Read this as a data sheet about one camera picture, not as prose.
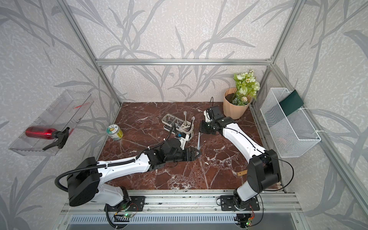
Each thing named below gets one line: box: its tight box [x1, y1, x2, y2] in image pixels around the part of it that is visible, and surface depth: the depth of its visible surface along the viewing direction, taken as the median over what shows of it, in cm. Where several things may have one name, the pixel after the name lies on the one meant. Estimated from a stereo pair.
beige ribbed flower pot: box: [223, 87, 253, 120], surface depth 101 cm
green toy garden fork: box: [237, 169, 248, 177], surface depth 84 cm
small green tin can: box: [105, 124, 124, 141], surface depth 97 cm
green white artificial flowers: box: [231, 69, 261, 106], surface depth 95 cm
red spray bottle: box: [25, 126, 70, 150], surface depth 57 cm
